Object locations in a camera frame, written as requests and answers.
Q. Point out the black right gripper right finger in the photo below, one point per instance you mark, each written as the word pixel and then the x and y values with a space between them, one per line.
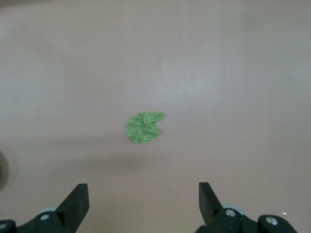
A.
pixel 211 213

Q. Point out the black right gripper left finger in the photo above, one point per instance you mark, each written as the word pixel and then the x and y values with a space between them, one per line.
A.
pixel 70 213

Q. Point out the green lettuce leaf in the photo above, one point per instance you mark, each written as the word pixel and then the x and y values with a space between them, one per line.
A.
pixel 143 128

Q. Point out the brown table cover mat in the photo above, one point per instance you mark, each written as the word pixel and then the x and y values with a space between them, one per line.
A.
pixel 155 60

